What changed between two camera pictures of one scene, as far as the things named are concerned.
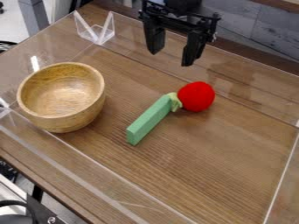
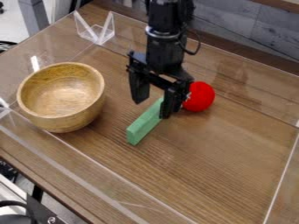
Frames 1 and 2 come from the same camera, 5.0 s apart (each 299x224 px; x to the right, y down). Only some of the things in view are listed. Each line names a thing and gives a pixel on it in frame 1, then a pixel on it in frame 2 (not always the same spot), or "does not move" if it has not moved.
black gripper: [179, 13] → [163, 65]
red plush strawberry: [195, 97] does not move
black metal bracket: [38, 213] does not move
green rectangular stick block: [149, 119] does not move
